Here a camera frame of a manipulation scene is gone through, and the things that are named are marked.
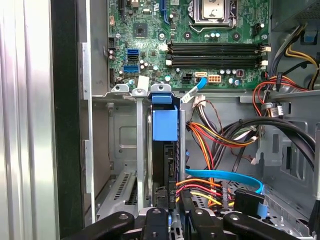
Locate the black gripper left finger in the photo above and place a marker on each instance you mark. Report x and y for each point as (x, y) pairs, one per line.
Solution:
(155, 225)

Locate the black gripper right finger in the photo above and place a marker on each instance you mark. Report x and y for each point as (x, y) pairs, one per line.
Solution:
(205, 225)

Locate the hard disk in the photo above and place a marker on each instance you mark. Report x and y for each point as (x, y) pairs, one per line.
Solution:
(165, 125)

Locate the grey metal disk bay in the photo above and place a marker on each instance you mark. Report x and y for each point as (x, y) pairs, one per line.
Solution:
(140, 140)

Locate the grey metal drive cage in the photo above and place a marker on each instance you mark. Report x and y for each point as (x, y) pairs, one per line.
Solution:
(272, 150)

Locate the white paper tag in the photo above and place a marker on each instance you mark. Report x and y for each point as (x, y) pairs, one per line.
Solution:
(142, 82)

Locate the orange board connector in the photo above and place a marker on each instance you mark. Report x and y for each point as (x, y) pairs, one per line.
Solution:
(215, 79)

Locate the black board connector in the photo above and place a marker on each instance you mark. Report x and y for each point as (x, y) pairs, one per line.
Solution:
(187, 78)

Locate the black open PC case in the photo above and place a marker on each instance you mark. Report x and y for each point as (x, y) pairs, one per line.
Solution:
(65, 100)

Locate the blue data port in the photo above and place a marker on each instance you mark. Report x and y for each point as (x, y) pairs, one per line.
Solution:
(131, 69)
(133, 51)

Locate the black RAM slot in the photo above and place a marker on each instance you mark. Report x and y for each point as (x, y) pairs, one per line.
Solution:
(212, 45)
(212, 58)
(212, 64)
(212, 51)

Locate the black data port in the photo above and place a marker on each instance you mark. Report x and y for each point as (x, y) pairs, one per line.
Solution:
(133, 58)

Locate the green motherboard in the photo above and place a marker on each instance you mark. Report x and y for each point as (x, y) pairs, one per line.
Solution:
(150, 42)

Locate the black square chipset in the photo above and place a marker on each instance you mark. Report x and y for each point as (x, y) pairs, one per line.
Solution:
(140, 30)

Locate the metal socket cover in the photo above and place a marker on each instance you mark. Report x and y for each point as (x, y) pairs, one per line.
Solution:
(197, 11)

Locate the blue expansion slot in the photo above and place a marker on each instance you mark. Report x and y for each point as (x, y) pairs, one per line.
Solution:
(163, 10)

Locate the silver CPU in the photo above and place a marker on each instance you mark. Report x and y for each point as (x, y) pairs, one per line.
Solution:
(215, 8)

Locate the black expansion slot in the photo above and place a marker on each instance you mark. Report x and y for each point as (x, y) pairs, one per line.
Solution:
(122, 10)

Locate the grey power supply unit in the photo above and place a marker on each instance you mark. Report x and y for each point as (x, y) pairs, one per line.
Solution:
(282, 12)

